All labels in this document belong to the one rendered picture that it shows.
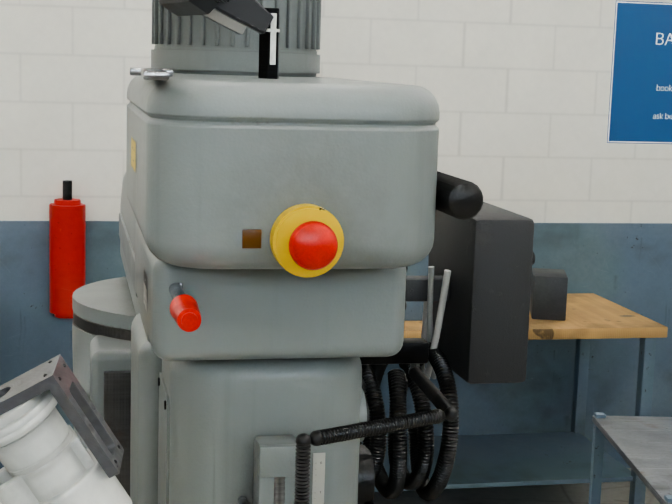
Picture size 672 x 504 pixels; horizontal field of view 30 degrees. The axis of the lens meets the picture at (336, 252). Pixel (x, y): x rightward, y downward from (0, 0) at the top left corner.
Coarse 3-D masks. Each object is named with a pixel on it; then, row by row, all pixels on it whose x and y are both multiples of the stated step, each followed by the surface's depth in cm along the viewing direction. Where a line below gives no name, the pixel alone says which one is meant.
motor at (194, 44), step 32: (256, 0) 139; (288, 0) 141; (320, 0) 146; (160, 32) 143; (192, 32) 140; (224, 32) 139; (256, 32) 140; (288, 32) 141; (320, 32) 149; (160, 64) 143; (192, 64) 140; (224, 64) 139; (256, 64) 140; (288, 64) 142
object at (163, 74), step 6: (132, 72) 115; (138, 72) 115; (144, 72) 96; (150, 72) 96; (156, 72) 96; (162, 72) 96; (168, 72) 96; (144, 78) 96; (150, 78) 96; (156, 78) 96; (162, 78) 96; (168, 78) 96
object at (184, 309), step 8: (176, 288) 111; (176, 296) 108; (184, 296) 104; (176, 304) 103; (184, 304) 102; (192, 304) 102; (176, 312) 101; (184, 312) 100; (192, 312) 100; (176, 320) 101; (184, 320) 100; (192, 320) 100; (200, 320) 101; (184, 328) 100; (192, 328) 101
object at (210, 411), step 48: (192, 384) 120; (240, 384) 120; (288, 384) 121; (336, 384) 122; (192, 432) 121; (240, 432) 121; (288, 432) 122; (192, 480) 122; (240, 480) 121; (336, 480) 124
